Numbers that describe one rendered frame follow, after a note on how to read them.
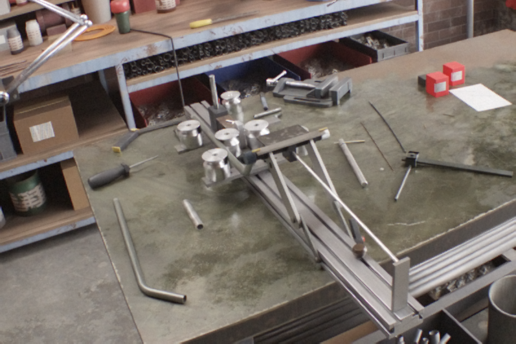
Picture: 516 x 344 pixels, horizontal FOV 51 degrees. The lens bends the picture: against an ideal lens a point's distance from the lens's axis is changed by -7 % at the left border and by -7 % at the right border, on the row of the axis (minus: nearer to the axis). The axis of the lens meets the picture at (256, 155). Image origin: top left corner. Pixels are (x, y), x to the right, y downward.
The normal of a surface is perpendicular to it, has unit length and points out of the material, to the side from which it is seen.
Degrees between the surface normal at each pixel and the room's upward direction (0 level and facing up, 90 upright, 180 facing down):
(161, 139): 0
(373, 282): 0
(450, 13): 90
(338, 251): 0
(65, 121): 91
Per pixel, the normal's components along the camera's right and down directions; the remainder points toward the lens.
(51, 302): -0.11, -0.87
